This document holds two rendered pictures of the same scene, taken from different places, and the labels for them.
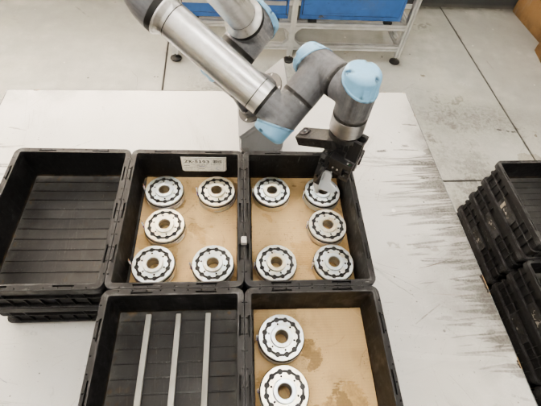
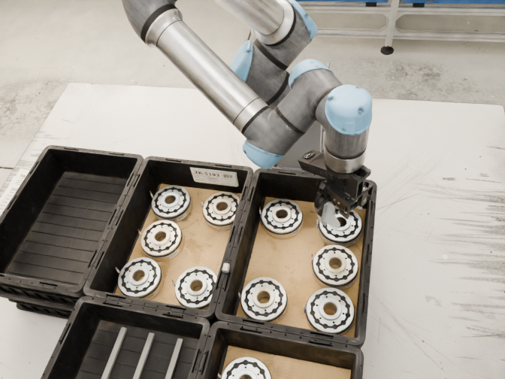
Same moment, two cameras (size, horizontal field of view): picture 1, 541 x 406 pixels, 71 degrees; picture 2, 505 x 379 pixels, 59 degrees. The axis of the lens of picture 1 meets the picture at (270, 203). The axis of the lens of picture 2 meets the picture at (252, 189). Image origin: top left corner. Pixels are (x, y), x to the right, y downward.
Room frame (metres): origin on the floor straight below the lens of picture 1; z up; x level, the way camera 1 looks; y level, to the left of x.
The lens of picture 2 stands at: (0.06, -0.24, 1.80)
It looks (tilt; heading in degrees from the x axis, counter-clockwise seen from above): 53 degrees down; 29
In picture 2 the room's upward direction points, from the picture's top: 9 degrees counter-clockwise
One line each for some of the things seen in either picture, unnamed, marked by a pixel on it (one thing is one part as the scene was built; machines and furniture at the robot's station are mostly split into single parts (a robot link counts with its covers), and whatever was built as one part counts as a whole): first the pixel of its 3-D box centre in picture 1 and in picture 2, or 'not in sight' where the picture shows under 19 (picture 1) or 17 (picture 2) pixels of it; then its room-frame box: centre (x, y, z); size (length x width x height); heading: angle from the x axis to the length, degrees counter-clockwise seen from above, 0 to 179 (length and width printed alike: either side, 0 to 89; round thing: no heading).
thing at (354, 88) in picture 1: (356, 93); (346, 120); (0.62, -0.14, 1.24); 0.09 x 0.08 x 0.11; 46
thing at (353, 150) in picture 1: (342, 150); (345, 181); (0.62, -0.15, 1.08); 0.09 x 0.08 x 0.12; 62
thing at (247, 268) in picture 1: (303, 213); (302, 246); (0.54, -0.08, 0.92); 0.40 x 0.30 x 0.02; 9
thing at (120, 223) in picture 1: (183, 213); (175, 228); (0.49, 0.21, 0.92); 0.40 x 0.30 x 0.02; 9
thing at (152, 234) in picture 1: (164, 225); (161, 238); (0.48, 0.26, 0.86); 0.10 x 0.10 x 0.01
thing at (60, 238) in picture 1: (64, 224); (71, 222); (0.45, 0.51, 0.87); 0.40 x 0.30 x 0.11; 9
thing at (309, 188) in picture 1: (322, 192); (340, 223); (0.66, -0.14, 0.86); 0.10 x 0.10 x 0.01
